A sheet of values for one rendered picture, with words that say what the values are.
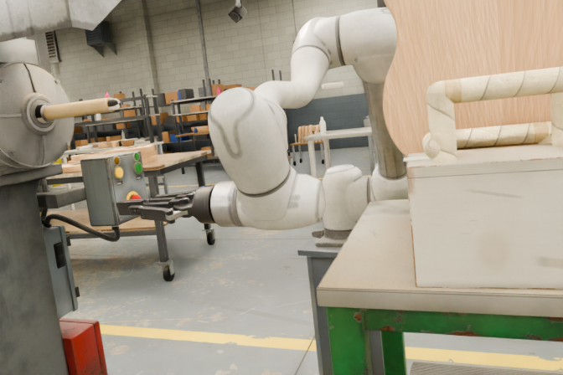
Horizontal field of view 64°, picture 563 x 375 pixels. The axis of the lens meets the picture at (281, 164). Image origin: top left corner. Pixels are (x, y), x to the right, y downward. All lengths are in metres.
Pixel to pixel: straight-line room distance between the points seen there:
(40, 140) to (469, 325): 0.98
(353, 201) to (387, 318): 0.89
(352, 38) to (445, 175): 0.62
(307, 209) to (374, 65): 0.54
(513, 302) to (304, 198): 0.35
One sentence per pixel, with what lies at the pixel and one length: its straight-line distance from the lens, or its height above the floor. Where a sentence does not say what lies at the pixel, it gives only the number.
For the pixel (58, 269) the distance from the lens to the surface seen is 1.50.
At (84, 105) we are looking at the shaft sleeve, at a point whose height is 1.26.
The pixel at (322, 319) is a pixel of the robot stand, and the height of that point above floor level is 0.44.
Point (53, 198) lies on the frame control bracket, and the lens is 1.35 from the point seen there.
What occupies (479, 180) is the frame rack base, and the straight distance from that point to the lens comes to 0.64.
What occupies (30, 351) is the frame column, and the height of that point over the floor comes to 0.64.
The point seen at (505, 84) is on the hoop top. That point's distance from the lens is 0.64.
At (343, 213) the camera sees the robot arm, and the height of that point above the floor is 0.82.
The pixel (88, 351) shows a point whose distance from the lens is 1.55.
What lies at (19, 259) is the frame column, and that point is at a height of 0.89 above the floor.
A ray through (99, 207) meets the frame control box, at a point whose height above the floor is 0.98.
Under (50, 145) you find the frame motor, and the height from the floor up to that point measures 1.17.
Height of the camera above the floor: 1.20
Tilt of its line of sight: 7 degrees down
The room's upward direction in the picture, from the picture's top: 6 degrees counter-clockwise
